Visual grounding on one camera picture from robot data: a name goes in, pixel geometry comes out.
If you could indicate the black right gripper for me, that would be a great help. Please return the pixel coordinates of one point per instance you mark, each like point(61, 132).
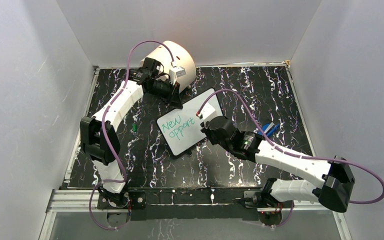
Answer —
point(204, 130)

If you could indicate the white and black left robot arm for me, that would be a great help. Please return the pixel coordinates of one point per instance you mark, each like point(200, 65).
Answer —
point(98, 133)

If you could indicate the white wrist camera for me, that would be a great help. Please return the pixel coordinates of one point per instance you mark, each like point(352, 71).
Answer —
point(175, 72)
point(209, 112)

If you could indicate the blue stapler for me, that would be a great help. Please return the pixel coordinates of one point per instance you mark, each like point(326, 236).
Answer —
point(270, 128)

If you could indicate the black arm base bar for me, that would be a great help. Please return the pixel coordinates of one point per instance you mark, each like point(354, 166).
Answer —
point(144, 203)

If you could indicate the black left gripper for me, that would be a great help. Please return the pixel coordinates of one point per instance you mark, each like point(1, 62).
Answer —
point(174, 101)

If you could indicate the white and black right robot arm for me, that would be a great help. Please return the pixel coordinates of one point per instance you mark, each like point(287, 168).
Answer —
point(329, 183)

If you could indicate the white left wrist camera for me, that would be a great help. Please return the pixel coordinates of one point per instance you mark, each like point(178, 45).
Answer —
point(175, 72)

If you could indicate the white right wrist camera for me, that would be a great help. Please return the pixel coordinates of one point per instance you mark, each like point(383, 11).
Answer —
point(209, 112)

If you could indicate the black framed whiteboard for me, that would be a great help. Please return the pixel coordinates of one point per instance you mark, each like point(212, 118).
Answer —
point(181, 128)

